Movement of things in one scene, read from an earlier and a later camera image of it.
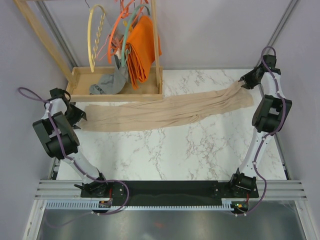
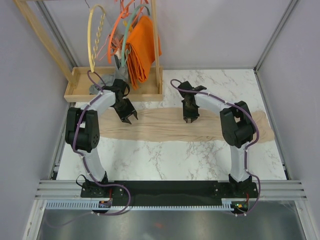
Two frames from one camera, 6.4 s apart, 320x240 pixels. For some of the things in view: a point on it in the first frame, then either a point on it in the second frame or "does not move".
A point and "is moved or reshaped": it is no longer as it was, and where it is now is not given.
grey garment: (112, 83) does not move
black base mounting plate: (171, 193) does not move
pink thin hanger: (102, 47) does not move
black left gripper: (79, 115) -> (130, 111)
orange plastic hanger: (125, 13) does not move
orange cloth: (140, 50) does not move
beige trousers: (165, 112) is moved or reshaped
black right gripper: (249, 85) -> (194, 116)
